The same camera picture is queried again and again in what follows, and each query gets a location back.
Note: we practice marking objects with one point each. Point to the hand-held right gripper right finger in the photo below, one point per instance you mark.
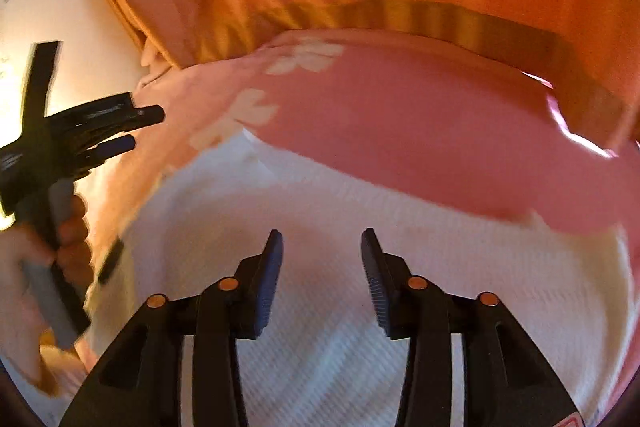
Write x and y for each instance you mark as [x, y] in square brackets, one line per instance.
[376, 287]

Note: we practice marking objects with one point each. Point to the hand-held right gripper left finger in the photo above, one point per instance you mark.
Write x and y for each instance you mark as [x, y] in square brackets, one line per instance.
[267, 287]

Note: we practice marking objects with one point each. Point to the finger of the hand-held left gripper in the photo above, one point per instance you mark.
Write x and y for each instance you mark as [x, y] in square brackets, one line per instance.
[149, 116]
[117, 147]

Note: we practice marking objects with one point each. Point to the white red black knit sweater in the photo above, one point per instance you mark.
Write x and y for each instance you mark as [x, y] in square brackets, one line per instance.
[325, 207]

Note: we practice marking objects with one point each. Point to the person's left hand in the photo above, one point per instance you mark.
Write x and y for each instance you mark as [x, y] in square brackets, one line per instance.
[75, 242]

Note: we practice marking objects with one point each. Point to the pink patterned blanket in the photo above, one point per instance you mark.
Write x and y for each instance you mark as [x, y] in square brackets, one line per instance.
[400, 107]

